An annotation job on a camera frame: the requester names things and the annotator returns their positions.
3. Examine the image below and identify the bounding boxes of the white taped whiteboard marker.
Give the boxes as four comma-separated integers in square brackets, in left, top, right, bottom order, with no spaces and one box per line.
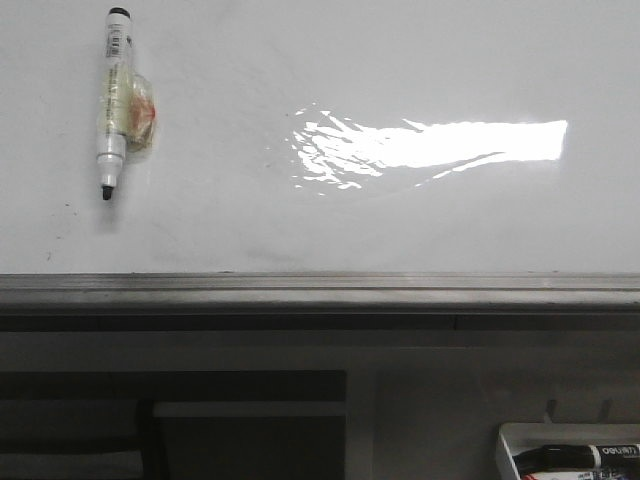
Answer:
[96,7,156,201]

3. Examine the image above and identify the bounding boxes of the white plastic marker tray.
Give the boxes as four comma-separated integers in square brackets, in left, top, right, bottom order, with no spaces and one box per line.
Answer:
[495,423,639,479]

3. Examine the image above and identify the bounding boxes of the black capped marker in tray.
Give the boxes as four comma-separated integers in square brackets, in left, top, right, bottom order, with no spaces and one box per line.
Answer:
[513,444,639,475]

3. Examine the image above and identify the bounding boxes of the white whiteboard with aluminium frame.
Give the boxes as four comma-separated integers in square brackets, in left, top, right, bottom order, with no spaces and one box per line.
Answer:
[1,1,639,331]

